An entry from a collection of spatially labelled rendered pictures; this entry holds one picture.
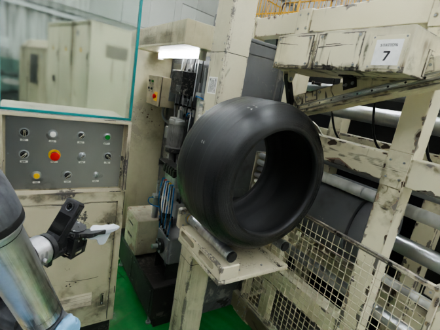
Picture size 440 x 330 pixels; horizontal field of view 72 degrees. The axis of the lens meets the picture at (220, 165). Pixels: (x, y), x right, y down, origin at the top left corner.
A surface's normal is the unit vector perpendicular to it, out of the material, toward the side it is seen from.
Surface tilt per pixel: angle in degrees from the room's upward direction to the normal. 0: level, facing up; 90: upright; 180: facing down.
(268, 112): 47
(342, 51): 90
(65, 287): 90
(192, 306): 90
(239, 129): 60
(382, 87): 90
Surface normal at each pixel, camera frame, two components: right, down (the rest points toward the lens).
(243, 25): 0.53, 0.29
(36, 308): 0.67, 0.44
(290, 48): -0.83, -0.01
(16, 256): 0.88, 0.30
